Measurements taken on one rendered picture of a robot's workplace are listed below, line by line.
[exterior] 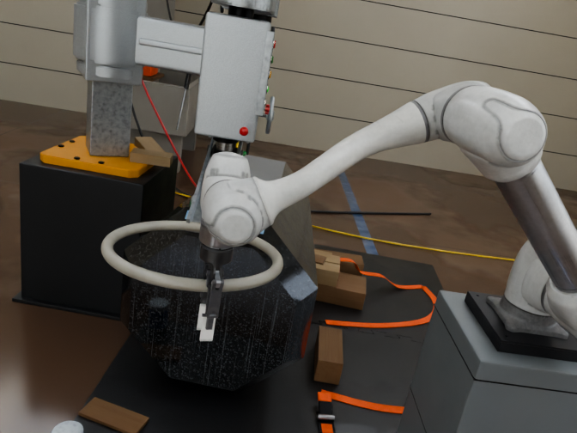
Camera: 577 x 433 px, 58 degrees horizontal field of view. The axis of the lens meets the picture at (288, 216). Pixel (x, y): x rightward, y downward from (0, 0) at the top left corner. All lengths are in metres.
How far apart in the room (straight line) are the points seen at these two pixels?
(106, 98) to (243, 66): 1.02
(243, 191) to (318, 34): 6.19
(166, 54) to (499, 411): 2.00
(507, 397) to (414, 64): 6.07
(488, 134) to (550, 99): 6.97
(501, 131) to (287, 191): 0.41
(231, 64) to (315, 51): 5.28
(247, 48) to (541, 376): 1.35
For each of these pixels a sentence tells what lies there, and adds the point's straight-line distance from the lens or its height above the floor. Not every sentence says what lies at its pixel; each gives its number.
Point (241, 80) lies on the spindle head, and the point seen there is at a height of 1.34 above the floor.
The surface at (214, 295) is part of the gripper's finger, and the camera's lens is 1.18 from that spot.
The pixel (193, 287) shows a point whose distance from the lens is 1.22.
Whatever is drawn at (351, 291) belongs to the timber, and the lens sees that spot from 3.14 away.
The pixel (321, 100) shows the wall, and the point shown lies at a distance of 7.17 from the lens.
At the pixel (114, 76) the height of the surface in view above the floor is 1.18.
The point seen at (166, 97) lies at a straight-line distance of 5.02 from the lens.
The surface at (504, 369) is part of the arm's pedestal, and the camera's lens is 1.54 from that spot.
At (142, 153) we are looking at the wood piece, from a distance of 2.70.
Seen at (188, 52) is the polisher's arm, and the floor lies 1.35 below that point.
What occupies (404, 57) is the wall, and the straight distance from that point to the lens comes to 7.27.
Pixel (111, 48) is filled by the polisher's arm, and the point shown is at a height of 1.31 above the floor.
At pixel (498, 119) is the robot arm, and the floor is 1.44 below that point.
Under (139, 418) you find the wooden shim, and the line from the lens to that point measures 2.23.
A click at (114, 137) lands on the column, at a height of 0.88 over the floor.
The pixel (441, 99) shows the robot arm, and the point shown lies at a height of 1.44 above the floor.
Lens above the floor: 1.54
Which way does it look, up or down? 20 degrees down
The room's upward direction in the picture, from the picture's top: 10 degrees clockwise
